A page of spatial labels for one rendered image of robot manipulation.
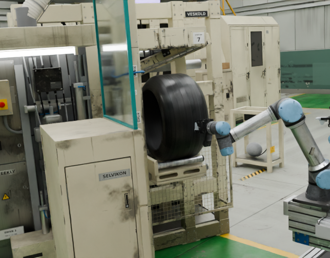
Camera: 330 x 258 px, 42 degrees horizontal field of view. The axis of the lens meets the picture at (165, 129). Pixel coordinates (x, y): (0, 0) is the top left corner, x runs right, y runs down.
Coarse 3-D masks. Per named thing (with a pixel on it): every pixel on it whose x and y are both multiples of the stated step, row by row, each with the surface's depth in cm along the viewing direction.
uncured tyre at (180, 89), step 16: (160, 80) 270; (176, 80) 271; (192, 80) 274; (144, 96) 293; (160, 96) 263; (176, 96) 262; (192, 96) 265; (144, 112) 308; (160, 112) 264; (176, 112) 259; (192, 112) 262; (160, 128) 313; (176, 128) 260; (192, 128) 263; (160, 144) 272; (176, 144) 264; (192, 144) 269; (160, 160) 288
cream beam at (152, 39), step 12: (144, 36) 292; (156, 36) 295; (168, 36) 298; (180, 36) 302; (192, 36) 306; (204, 36) 309; (144, 48) 293; (156, 48) 297; (168, 48) 300; (180, 48) 316
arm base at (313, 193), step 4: (308, 184) 249; (312, 184) 246; (316, 184) 244; (308, 188) 248; (312, 188) 246; (316, 188) 244; (320, 188) 243; (308, 192) 248; (312, 192) 246; (316, 192) 244; (320, 192) 243; (324, 192) 243; (328, 192) 244; (308, 196) 247; (312, 196) 245; (316, 196) 244; (320, 196) 243; (324, 196) 243; (328, 196) 243; (316, 200) 244; (320, 200) 243; (324, 200) 243; (328, 200) 244
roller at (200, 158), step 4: (196, 156) 283; (200, 156) 284; (172, 160) 277; (176, 160) 277; (180, 160) 278; (184, 160) 279; (188, 160) 280; (192, 160) 281; (196, 160) 282; (200, 160) 283; (160, 164) 272; (164, 164) 273; (168, 164) 274; (172, 164) 275; (176, 164) 277; (180, 164) 278; (184, 164) 280; (160, 168) 273
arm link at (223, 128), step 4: (212, 124) 238; (216, 124) 233; (220, 124) 230; (224, 124) 230; (228, 124) 231; (212, 128) 237; (216, 128) 232; (220, 128) 230; (224, 128) 231; (228, 128) 231; (212, 132) 238; (216, 132) 234; (220, 132) 230; (224, 132) 231; (228, 132) 231; (216, 136) 235; (220, 136) 233; (224, 136) 233
